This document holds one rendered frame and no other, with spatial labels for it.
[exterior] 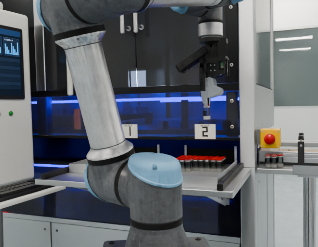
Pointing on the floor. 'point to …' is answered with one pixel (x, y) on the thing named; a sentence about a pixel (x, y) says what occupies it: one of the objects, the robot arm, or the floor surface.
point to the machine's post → (248, 120)
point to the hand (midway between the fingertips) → (205, 103)
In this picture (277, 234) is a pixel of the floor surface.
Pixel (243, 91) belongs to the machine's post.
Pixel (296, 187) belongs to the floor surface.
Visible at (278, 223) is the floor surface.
